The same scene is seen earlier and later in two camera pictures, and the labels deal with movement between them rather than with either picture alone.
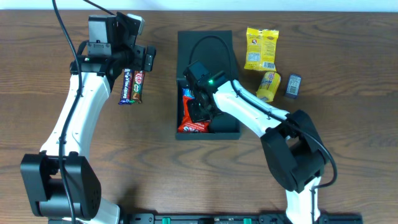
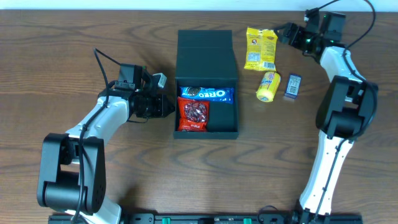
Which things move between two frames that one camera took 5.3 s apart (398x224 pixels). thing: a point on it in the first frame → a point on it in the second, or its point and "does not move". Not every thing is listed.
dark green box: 214,50 does not move
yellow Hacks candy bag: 261,49 does not move
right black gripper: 200,107 → 292,35
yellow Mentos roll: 268,86 does not move
